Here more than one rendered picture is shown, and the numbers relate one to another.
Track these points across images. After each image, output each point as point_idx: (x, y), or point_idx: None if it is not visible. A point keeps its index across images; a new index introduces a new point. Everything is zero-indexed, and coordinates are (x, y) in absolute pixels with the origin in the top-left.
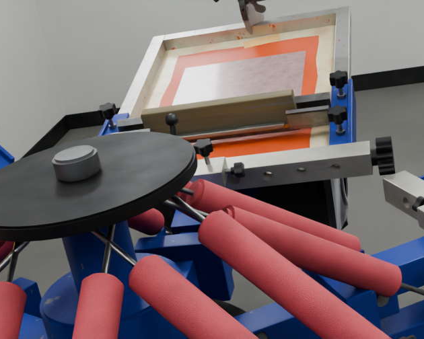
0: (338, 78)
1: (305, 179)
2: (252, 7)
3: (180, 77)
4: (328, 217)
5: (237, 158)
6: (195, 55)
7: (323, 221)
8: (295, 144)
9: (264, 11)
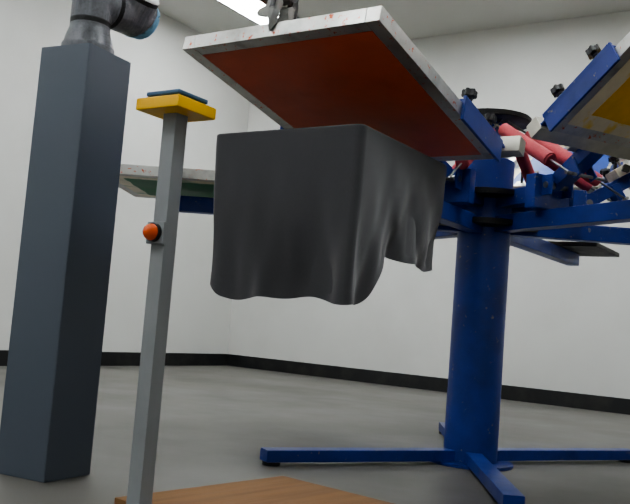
0: None
1: None
2: (281, 12)
3: (379, 73)
4: (228, 272)
5: None
6: (347, 49)
7: (234, 276)
8: None
9: (258, 15)
